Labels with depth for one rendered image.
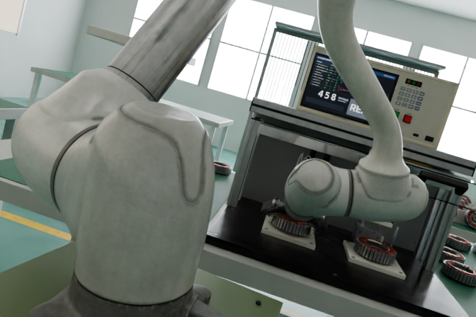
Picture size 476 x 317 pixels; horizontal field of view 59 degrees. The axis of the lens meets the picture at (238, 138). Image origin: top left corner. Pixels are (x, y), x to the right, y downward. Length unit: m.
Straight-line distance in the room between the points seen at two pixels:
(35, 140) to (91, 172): 0.16
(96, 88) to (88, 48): 7.99
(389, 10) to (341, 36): 7.09
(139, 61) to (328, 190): 0.42
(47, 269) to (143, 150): 0.29
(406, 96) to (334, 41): 0.57
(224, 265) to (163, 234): 0.54
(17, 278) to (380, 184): 0.65
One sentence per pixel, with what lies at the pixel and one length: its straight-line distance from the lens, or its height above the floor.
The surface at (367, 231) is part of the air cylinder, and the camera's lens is 1.37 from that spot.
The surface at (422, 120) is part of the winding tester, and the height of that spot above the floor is 1.19.
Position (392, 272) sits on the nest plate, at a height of 0.78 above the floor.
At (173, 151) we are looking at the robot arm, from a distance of 0.47.
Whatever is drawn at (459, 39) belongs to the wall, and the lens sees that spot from 8.11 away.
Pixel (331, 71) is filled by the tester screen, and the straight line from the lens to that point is 1.32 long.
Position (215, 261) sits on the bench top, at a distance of 1.01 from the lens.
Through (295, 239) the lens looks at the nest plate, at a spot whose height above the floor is 0.78.
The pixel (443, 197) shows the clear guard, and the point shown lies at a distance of 1.11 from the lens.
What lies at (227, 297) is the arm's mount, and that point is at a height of 0.82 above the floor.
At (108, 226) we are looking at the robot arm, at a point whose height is 0.94.
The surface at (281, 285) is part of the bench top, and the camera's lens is 1.01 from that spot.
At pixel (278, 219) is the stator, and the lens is 1.19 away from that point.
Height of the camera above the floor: 1.12
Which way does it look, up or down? 6 degrees down
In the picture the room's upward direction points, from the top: 16 degrees clockwise
